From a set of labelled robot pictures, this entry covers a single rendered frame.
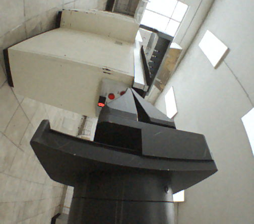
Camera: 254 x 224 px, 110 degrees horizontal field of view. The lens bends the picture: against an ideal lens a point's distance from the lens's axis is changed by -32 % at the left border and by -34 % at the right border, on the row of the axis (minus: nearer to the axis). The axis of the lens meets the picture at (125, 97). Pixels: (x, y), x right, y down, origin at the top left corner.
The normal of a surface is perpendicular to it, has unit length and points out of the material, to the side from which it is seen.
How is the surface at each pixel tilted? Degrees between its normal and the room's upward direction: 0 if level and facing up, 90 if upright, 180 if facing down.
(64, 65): 90
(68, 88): 90
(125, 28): 90
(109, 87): 90
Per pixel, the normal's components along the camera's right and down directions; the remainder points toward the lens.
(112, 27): -0.05, 0.59
